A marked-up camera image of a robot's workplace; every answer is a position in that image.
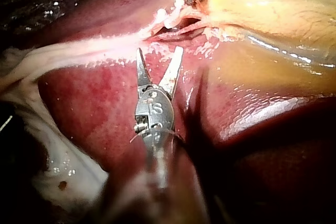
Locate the right arm instrument jaw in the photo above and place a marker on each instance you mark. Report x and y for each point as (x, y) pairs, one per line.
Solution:
(172, 74)
(142, 72)

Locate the right arm instrument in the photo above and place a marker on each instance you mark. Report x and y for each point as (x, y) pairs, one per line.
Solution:
(155, 108)

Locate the gallbladder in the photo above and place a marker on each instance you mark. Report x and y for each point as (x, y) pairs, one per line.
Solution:
(275, 11)

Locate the dark right arm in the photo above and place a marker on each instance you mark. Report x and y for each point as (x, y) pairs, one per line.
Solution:
(160, 182)

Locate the thin tube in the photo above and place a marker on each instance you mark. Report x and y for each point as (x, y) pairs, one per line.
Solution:
(181, 32)

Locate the white clip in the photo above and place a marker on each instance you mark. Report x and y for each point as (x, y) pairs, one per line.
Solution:
(170, 23)
(161, 14)

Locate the dark red liver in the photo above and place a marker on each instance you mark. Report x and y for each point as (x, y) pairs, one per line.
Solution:
(110, 108)

